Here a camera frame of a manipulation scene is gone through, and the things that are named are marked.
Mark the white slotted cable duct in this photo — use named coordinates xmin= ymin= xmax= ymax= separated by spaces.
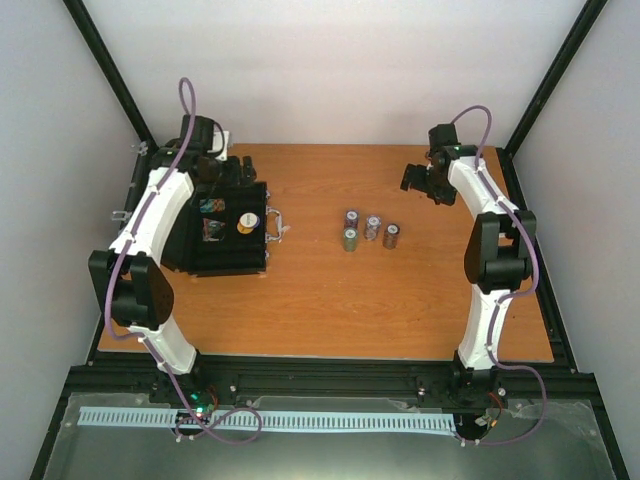
xmin=77 ymin=406 xmax=456 ymax=436

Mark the black poker set case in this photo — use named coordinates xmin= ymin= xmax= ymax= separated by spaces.
xmin=112 ymin=142 xmax=292 ymax=281

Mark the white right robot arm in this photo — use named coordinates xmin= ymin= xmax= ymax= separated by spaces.
xmin=401 ymin=123 xmax=539 ymax=406

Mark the grey chip stack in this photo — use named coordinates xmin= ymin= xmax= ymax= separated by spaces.
xmin=363 ymin=215 xmax=381 ymax=241

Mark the black aluminium frame rail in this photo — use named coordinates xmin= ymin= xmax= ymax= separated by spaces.
xmin=63 ymin=352 xmax=601 ymax=405

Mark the black frame post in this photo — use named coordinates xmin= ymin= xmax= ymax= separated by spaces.
xmin=504 ymin=0 xmax=608 ymax=160
xmin=62 ymin=0 xmax=157 ymax=150

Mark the brown chip stack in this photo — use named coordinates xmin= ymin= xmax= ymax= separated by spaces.
xmin=382 ymin=223 xmax=400 ymax=250

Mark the black left frame post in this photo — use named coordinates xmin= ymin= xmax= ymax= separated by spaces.
xmin=62 ymin=0 xmax=157 ymax=150

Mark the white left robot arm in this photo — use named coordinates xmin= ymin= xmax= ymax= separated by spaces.
xmin=88 ymin=115 xmax=268 ymax=403

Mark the white dealer button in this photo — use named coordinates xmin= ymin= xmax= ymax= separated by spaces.
xmin=238 ymin=212 xmax=260 ymax=229

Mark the black right frame post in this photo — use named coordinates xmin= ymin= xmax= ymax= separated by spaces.
xmin=504 ymin=0 xmax=608 ymax=160

